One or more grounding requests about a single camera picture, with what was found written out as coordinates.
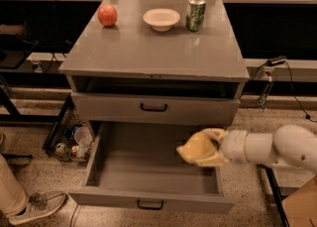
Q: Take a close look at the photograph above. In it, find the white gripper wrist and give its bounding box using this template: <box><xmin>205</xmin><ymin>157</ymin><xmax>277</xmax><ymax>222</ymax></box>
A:
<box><xmin>193</xmin><ymin>128</ymin><xmax>248</xmax><ymax>168</ymax></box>

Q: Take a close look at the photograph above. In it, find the yellow sponge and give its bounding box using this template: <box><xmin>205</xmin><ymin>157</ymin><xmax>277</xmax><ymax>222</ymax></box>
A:
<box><xmin>176</xmin><ymin>132</ymin><xmax>218</xmax><ymax>165</ymax></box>

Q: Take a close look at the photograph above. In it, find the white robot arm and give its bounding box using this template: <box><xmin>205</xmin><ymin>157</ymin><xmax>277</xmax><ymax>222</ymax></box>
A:
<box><xmin>193</xmin><ymin>125</ymin><xmax>317</xmax><ymax>173</ymax></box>

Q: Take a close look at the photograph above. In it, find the closed grey upper drawer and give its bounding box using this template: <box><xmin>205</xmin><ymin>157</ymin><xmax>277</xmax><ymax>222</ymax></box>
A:
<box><xmin>71</xmin><ymin>92</ymin><xmax>240</xmax><ymax>127</ymax></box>

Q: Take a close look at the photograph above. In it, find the open grey lower drawer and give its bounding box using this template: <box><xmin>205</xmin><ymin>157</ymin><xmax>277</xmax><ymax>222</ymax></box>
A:
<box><xmin>69</xmin><ymin>123</ymin><xmax>235</xmax><ymax>214</ymax></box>

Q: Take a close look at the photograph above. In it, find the grey drawer cabinet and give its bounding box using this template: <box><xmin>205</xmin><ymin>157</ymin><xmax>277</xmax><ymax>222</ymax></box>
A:
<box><xmin>58</xmin><ymin>0</ymin><xmax>251</xmax><ymax>140</ymax></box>

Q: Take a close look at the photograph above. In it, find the black metal bar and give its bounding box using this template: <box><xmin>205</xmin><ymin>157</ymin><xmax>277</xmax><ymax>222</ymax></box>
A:
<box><xmin>264</xmin><ymin>167</ymin><xmax>290</xmax><ymax>227</ymax></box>

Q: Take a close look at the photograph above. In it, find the black power adapter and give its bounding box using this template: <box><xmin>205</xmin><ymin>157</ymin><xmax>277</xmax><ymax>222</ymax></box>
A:
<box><xmin>266</xmin><ymin>56</ymin><xmax>286</xmax><ymax>66</ymax></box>

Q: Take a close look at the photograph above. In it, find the brown cardboard box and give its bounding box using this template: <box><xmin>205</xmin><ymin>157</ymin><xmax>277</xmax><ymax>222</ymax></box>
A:
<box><xmin>282</xmin><ymin>175</ymin><xmax>317</xmax><ymax>227</ymax></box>

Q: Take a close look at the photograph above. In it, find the clear plastic cup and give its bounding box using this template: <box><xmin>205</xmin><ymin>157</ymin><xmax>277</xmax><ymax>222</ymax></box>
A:
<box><xmin>74</xmin><ymin>127</ymin><xmax>92</xmax><ymax>147</ymax></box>

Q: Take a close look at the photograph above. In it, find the white bowl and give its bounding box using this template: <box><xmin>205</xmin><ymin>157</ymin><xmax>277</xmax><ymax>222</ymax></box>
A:
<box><xmin>143</xmin><ymin>8</ymin><xmax>180</xmax><ymax>32</ymax></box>

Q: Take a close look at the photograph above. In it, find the green soda can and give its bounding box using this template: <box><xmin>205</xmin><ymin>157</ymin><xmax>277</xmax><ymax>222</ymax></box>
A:
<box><xmin>186</xmin><ymin>0</ymin><xmax>206</xmax><ymax>32</ymax></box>

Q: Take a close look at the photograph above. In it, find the red apple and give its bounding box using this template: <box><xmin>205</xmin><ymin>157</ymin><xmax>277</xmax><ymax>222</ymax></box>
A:
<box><xmin>97</xmin><ymin>4</ymin><xmax>118</xmax><ymax>27</ymax></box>

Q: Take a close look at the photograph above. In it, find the beige trouser leg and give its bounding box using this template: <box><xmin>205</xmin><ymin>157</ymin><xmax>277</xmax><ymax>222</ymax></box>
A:
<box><xmin>0</xmin><ymin>155</ymin><xmax>29</xmax><ymax>218</ymax></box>

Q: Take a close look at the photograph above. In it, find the black cable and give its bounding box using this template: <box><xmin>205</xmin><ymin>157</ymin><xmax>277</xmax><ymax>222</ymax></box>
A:
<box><xmin>239</xmin><ymin>59</ymin><xmax>314</xmax><ymax>123</ymax></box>

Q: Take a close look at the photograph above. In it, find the wire basket with items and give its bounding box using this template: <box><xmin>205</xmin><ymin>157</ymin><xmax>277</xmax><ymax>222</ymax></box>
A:
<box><xmin>43</xmin><ymin>95</ymin><xmax>90</xmax><ymax>163</ymax></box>

